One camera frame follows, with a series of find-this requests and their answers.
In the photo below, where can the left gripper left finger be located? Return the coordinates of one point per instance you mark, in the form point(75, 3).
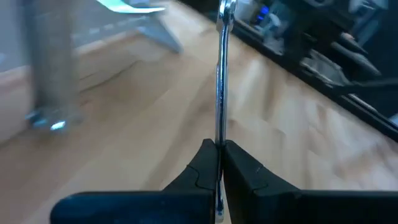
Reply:
point(140, 208)

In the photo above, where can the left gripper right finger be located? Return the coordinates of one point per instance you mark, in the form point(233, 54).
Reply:
point(295, 208)

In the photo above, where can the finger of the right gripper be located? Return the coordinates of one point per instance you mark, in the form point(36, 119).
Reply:
point(357, 60)
point(353, 43)

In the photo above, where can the medium silver combination wrench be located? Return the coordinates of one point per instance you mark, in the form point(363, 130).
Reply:
point(222, 77)

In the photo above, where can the large silver combination wrench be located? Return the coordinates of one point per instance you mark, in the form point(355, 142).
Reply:
point(53, 62)

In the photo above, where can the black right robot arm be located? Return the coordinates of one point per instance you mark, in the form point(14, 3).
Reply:
point(382, 31)

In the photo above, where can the white metal pegboard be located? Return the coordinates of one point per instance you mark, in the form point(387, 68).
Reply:
point(102, 31)

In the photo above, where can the black aluminium table frame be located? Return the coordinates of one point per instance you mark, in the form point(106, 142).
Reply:
point(311, 84)

